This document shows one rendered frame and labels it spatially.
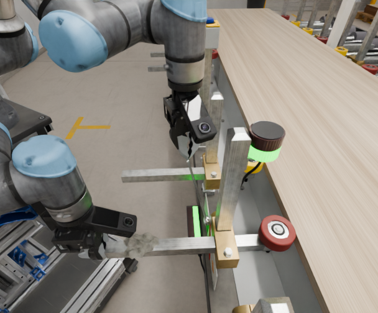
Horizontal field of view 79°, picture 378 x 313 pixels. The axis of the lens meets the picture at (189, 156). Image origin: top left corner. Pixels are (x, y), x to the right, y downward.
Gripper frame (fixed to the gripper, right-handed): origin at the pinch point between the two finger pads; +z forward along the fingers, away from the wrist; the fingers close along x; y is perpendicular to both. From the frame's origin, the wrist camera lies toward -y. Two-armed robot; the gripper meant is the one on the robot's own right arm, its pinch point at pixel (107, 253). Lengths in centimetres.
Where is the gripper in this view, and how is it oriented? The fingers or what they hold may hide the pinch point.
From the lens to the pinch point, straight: 66.4
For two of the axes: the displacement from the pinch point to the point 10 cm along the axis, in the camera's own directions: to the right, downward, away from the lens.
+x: 0.6, 6.7, -7.4
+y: -10.0, 0.3, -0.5
